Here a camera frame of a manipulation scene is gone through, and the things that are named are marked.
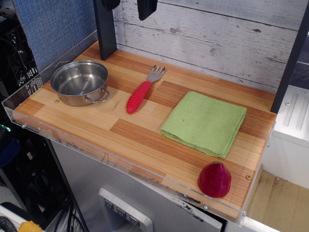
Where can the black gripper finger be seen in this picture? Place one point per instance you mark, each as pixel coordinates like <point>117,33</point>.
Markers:
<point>110,4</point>
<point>146,8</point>

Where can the stainless steel pot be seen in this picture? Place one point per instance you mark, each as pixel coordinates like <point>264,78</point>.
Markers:
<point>80,83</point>

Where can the green folded towel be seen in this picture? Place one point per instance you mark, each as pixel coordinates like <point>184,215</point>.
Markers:
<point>205,124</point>

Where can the black plastic crate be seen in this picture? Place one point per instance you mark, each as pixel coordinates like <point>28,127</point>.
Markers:
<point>17,63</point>

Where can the clear acrylic table guard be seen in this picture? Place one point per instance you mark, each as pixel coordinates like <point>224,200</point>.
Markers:
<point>133,142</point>

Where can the red pear shaped toy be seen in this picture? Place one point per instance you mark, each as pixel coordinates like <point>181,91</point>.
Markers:
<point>214,180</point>

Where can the silver cabinet with dispenser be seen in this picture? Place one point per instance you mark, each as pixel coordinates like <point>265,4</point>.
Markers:
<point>113,201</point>

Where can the white side counter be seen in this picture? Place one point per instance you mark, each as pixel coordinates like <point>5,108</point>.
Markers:
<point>287,152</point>

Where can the yellow object bottom left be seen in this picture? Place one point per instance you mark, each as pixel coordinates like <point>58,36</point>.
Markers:
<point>29,226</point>

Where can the dark left vertical post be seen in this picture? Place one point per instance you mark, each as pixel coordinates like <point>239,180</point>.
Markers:
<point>105,30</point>

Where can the dark vertical post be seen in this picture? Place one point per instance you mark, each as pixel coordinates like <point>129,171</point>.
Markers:
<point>105,30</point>
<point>292,61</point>

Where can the red handled fork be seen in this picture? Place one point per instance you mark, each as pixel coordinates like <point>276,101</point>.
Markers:
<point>138,95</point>

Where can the dark right vertical post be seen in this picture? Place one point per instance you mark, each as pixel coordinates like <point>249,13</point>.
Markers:
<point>292,61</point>

